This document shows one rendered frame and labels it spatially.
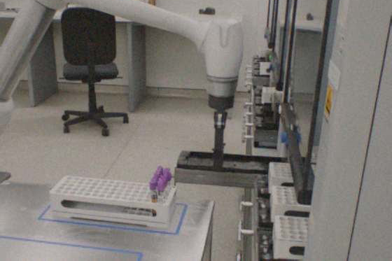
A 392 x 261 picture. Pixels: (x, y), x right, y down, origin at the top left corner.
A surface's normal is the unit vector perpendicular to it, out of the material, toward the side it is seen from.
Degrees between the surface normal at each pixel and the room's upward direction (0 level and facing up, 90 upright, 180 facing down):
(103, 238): 0
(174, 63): 90
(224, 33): 76
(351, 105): 90
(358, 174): 90
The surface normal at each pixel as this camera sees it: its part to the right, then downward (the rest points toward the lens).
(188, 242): 0.01, -0.92
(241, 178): -0.15, 0.37
